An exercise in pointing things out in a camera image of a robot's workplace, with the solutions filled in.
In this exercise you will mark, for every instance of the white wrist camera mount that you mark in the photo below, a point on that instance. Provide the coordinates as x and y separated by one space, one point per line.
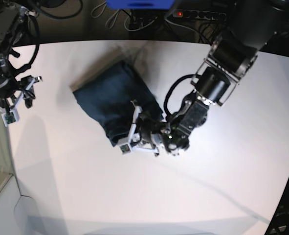
11 115
135 140

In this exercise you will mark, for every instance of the black power strip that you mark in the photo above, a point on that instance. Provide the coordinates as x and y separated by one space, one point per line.
199 15

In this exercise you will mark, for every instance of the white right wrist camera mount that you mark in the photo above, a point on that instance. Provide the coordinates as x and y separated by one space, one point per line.
11 115

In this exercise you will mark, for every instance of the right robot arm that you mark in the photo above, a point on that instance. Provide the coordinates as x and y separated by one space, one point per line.
14 15

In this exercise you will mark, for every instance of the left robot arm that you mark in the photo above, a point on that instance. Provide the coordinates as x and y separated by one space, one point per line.
233 52

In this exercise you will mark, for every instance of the blue plastic bin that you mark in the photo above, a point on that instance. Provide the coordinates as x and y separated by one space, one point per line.
140 4

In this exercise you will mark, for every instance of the dark blue t-shirt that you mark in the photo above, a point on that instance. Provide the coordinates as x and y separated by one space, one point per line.
108 99

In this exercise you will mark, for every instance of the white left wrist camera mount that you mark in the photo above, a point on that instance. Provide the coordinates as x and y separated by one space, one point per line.
135 140

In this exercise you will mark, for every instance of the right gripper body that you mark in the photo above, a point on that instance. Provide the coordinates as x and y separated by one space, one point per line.
15 91

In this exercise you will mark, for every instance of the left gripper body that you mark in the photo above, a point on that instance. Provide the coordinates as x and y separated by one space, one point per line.
148 128

